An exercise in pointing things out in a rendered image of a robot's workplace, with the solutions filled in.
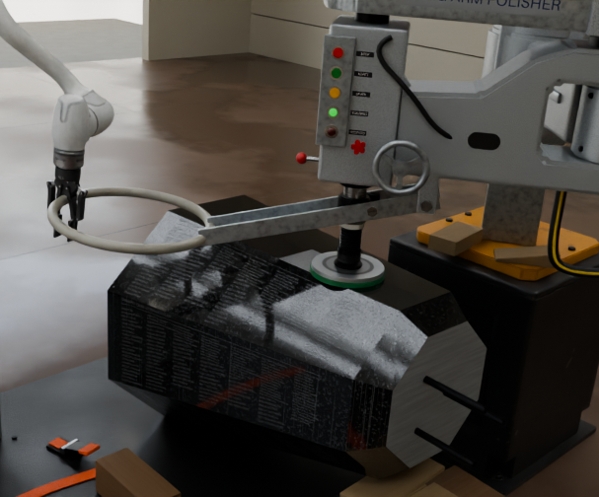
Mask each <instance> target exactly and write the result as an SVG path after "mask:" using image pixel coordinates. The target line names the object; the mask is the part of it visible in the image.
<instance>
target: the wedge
mask: <svg viewBox="0 0 599 497"><path fill-rule="evenodd" d="M493 254H494V259H495V262H504V263H513V264H521V265H530V266H539V267H548V268H554V267H553V266H552V265H551V263H550V261H549V258H548V245H545V246H530V247H517V248H495V249H494V250H493Z"/></svg>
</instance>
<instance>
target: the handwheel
mask: <svg viewBox="0 0 599 497"><path fill-rule="evenodd" d="M395 147H407V148H410V149H412V150H414V151H415V152H417V153H418V155H419V157H416V158H414V159H412V160H410V161H406V160H405V159H398V160H396V161H395V160H394V159H392V158H391V157H389V156H388V155H386V154H385V153H386V152H387V151H389V150H390V149H392V148H395ZM381 159H382V160H384V161H385V162H387V163H388V164H390V165H391V166H393V167H392V171H393V174H394V175H395V176H396V177H397V184H396V188H393V187H390V186H389V185H387V184H386V183H384V181H383V180H382V178H381V176H380V173H379V163H380V160H381ZM421 162H422V165H423V171H422V175H421V177H420V179H419V181H418V182H417V183H416V184H415V185H413V186H411V187H409V188H404V189H402V187H403V177H405V176H406V175H407V174H408V173H409V170H410V167H412V166H414V165H417V164H419V163H421ZM429 172H430V164H429V160H428V157H427V155H426V153H425V152H424V150H423V149H422V148H421V147H420V146H418V145H417V144H415V143H413V142H411V141H408V140H394V141H391V142H389V143H387V144H385V145H384V146H382V147H381V148H380V149H379V150H378V151H377V153H376V154H375V156H374V159H373V162H372V174H373V177H374V179H375V181H376V182H377V184H378V185H379V186H380V187H381V188H382V189H383V190H385V191H386V192H388V193H390V194H393V195H399V196H403V195H409V194H412V193H414V192H416V191H418V190H419V189H421V188H422V187H423V186H424V184H425V183H426V181H427V179H428V176H429Z"/></svg>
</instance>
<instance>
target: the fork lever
mask: <svg viewBox="0 0 599 497"><path fill-rule="evenodd" d="M366 193H371V194H379V195H380V200H377V201H370V202H364V203H358V204H352V205H345V206H340V207H337V202H338V196H334V197H327V198H321V199H315V200H309V201H303V202H297V203H291V204H284V205H278V206H272V207H266V208H261V209H255V210H249V211H242V212H236V213H230V214H224V215H218V216H212V217H207V223H212V224H214V225H215V227H210V228H204V229H198V230H197V231H198V234H199V235H203V236H204V237H205V239H206V242H205V244H203V245H202V247H203V246H210V245H216V244H222V243H229V242H235V241H241V240H247V239H253V238H260V237H266V236H273V235H279V234H285V233H292V232H298V231H305V230H311V229H317V228H324V227H329V226H336V225H342V224H348V223H355V222H361V221H368V220H374V219H380V218H387V217H393V216H400V215H406V214H411V213H417V212H416V206H417V199H418V191H416V192H414V193H412V194H409V195H403V196H399V195H393V194H390V193H388V192H386V191H385V190H383V189H376V190H369V191H366ZM439 197H440V191H439V185H438V191H437V199H436V207H435V210H437V209H441V207H440V201H439ZM420 206H421V210H422V211H425V212H428V211H430V210H431V209H432V203H431V201H428V200H424V201H423V202H421V203H420Z"/></svg>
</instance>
